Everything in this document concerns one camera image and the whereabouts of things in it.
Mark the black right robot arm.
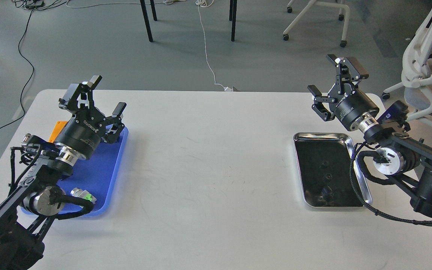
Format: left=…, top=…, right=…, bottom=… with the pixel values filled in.
left=307, top=54, right=432, bottom=226

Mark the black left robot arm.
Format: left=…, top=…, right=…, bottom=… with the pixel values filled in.
left=0, top=75, right=126, bottom=270

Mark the silver metal tray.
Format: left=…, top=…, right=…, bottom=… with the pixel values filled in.
left=293, top=133, right=373, bottom=210

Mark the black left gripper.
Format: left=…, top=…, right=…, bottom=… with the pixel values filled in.
left=54, top=75, right=127, bottom=160

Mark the orange plastic box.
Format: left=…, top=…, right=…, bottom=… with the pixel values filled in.
left=48, top=121, right=68, bottom=143

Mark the green and white connector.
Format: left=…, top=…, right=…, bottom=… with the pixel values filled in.
left=70, top=187, right=97, bottom=205

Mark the blue plastic tray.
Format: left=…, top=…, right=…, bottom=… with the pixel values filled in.
left=20, top=121, right=129, bottom=217

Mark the white floor cable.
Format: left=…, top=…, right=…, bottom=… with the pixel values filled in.
left=65, top=0, right=235, bottom=92

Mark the white chair base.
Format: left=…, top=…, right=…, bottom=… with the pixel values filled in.
left=282, top=0, right=353, bottom=48

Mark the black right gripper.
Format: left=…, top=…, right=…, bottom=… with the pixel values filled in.
left=307, top=54, right=379, bottom=131

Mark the black table leg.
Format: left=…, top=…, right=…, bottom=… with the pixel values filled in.
left=139, top=0, right=158, bottom=42
left=229, top=0, right=238, bottom=42

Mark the black floor cable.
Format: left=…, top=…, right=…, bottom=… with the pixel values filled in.
left=0, top=0, right=70, bottom=188

